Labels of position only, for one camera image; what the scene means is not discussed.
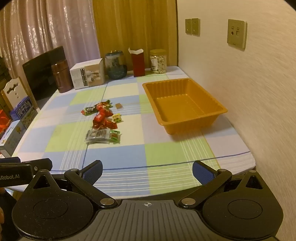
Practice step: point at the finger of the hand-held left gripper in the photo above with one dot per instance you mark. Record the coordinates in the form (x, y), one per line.
(39, 164)
(10, 160)

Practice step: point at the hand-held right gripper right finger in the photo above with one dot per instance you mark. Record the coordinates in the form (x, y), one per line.
(203, 173)

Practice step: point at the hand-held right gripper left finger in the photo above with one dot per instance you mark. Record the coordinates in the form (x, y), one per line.
(92, 172)

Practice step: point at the clear grey snack packet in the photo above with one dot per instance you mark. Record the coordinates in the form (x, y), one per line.
(97, 136)

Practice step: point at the yellow and green candy packet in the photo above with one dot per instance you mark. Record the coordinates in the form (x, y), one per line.
(117, 118)

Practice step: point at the green and dark snack packet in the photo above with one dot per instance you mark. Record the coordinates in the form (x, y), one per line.
(87, 110)

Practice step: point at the orange plastic tray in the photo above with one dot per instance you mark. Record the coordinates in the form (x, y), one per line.
(185, 109)

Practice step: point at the pale blue cardboard box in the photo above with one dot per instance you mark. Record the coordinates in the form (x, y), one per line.
(12, 136)

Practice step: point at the red box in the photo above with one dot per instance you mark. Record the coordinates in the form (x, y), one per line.
(4, 124)

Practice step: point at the blue milk carton box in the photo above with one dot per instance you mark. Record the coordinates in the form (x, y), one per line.
(24, 111)

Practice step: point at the checked tablecloth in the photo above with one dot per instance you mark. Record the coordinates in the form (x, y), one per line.
(143, 148)

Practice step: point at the white wooden chair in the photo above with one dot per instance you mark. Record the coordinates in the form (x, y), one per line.
(15, 90)

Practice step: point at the small brown wrapped snack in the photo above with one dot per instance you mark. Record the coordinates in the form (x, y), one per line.
(119, 106)

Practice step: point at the dark wooden shelf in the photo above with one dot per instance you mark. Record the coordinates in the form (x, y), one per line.
(4, 78)

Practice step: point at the black chair back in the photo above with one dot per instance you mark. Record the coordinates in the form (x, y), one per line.
(39, 74)

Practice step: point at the brown cylindrical canister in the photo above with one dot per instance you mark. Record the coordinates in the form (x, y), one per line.
(61, 76)

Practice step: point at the white cardboard box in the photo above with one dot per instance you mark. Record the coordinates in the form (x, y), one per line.
(86, 74)

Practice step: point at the dark glass jar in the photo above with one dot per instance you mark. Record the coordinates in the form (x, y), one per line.
(115, 66)

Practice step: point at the dark red open carton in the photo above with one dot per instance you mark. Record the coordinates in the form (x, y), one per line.
(138, 63)

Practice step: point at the clear plastic jar of peanuts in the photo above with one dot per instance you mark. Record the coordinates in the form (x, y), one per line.
(158, 62)

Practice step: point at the pink curtain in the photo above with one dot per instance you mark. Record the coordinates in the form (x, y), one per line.
(46, 27)

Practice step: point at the yellow curtain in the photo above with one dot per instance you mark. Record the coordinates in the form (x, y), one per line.
(134, 25)

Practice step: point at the beige wall socket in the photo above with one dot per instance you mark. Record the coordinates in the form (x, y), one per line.
(236, 34)

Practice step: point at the beige wall switch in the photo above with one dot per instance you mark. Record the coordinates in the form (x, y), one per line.
(188, 25)
(195, 26)

